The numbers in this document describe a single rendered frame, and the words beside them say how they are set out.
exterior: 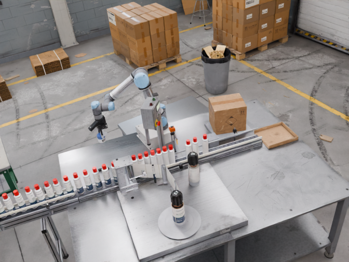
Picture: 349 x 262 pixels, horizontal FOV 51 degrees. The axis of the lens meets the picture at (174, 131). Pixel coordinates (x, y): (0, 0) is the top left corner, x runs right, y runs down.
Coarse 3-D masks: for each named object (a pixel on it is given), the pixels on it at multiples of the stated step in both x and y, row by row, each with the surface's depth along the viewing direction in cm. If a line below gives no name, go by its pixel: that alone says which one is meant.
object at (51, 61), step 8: (32, 56) 686; (40, 56) 684; (48, 56) 681; (56, 56) 678; (64, 56) 675; (32, 64) 674; (40, 64) 654; (48, 64) 659; (56, 64) 666; (64, 64) 674; (40, 72) 660; (48, 72) 667
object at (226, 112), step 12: (228, 96) 343; (240, 96) 341; (216, 108) 328; (228, 108) 327; (240, 108) 327; (216, 120) 331; (228, 120) 333; (240, 120) 335; (216, 132) 339; (228, 132) 341
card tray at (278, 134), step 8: (264, 128) 343; (272, 128) 344; (280, 128) 343; (288, 128) 338; (264, 136) 336; (272, 136) 335; (280, 136) 334; (288, 136) 333; (296, 136) 329; (264, 144) 327; (272, 144) 326; (280, 144) 324
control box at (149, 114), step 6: (144, 102) 279; (150, 102) 278; (156, 102) 279; (144, 108) 272; (150, 108) 272; (144, 114) 275; (150, 114) 274; (156, 114) 280; (144, 120) 279; (150, 120) 277; (156, 120) 281; (144, 126) 282; (150, 126) 281; (156, 126) 283
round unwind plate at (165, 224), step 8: (168, 208) 268; (184, 208) 267; (192, 208) 266; (160, 216) 263; (168, 216) 262; (192, 216) 261; (160, 224) 257; (168, 224) 257; (184, 224) 256; (192, 224) 255; (200, 224) 255; (168, 232) 251; (176, 232) 251; (184, 232) 250; (192, 232) 249
